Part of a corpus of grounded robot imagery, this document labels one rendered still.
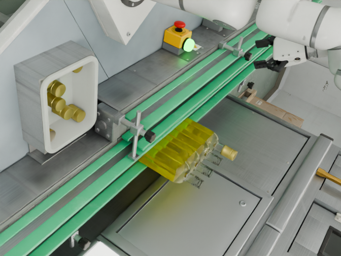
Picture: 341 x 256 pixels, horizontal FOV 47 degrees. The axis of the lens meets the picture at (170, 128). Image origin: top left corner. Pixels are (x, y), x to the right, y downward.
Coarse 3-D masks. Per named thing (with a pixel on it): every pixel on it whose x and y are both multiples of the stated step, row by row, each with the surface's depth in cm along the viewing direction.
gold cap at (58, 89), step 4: (56, 80) 92; (52, 84) 91; (56, 84) 91; (60, 84) 91; (48, 88) 92; (52, 88) 91; (56, 88) 91; (60, 88) 92; (64, 88) 93; (52, 92) 92; (56, 92) 91; (60, 92) 92; (56, 96) 92; (60, 96) 93
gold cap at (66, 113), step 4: (64, 108) 98; (68, 108) 98; (72, 108) 100; (56, 112) 99; (60, 112) 98; (64, 112) 98; (68, 112) 99; (72, 112) 100; (60, 116) 99; (64, 116) 98; (68, 116) 99
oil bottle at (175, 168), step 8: (152, 152) 115; (160, 152) 116; (168, 152) 116; (144, 160) 117; (152, 160) 115; (160, 160) 113; (168, 160) 114; (176, 160) 114; (184, 160) 115; (152, 168) 117; (160, 168) 115; (168, 168) 112; (176, 168) 112; (184, 168) 112; (168, 176) 114; (176, 176) 112; (184, 176) 112
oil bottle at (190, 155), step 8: (168, 136) 122; (160, 144) 119; (168, 144) 119; (176, 144) 119; (184, 144) 120; (176, 152) 117; (184, 152) 117; (192, 152) 118; (192, 160) 116; (192, 168) 116
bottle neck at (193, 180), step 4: (188, 176) 112; (192, 176) 112; (196, 176) 113; (188, 180) 112; (192, 180) 112; (196, 180) 111; (200, 180) 111; (192, 184) 112; (196, 184) 111; (200, 184) 111
